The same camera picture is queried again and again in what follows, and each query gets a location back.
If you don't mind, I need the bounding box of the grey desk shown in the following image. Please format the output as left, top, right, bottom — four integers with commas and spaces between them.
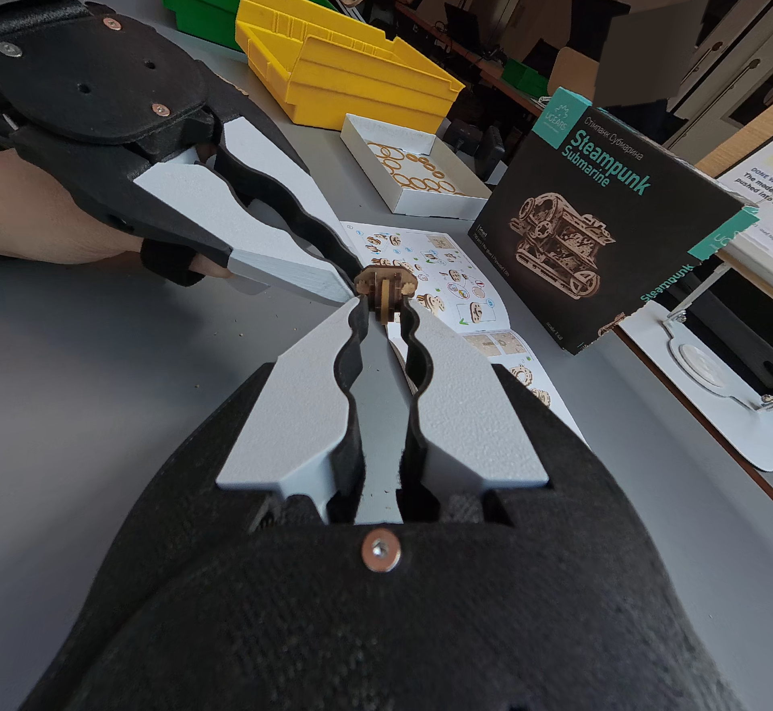
0, 0, 773, 711

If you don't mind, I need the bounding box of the white cardboard tray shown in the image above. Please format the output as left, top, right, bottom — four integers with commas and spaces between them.
341, 113, 492, 220

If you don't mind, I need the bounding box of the wooden gear axle assembly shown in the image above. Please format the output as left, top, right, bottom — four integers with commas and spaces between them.
353, 264, 419, 325

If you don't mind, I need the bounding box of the white double door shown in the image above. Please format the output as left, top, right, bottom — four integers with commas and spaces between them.
667, 0, 773, 127

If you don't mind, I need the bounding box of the open instruction booklet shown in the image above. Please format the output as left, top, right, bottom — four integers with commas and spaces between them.
338, 221, 587, 443

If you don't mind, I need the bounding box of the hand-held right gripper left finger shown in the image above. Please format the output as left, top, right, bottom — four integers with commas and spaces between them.
215, 294, 372, 522

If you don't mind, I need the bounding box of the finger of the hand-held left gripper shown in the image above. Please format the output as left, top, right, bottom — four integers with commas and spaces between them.
214, 116, 366, 301
132, 160, 358, 308

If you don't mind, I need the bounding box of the black model kit box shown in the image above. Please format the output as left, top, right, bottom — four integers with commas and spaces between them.
468, 86, 760, 357

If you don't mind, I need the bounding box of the yellow plastic bin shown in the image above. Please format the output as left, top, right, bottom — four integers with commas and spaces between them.
240, 0, 389, 50
234, 19, 467, 130

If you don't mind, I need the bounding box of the pile of tan rubber bands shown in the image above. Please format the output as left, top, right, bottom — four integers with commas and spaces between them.
368, 142, 478, 196

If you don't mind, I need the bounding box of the small green bin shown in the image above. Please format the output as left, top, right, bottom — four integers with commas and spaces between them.
504, 58, 552, 91

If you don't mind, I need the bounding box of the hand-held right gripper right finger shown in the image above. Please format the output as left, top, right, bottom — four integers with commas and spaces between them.
394, 300, 552, 511

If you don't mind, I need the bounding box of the black box device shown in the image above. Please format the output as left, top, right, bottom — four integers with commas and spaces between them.
447, 119, 506, 182

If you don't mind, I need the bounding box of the person's left hand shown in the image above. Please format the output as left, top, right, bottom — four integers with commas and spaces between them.
0, 146, 234, 281

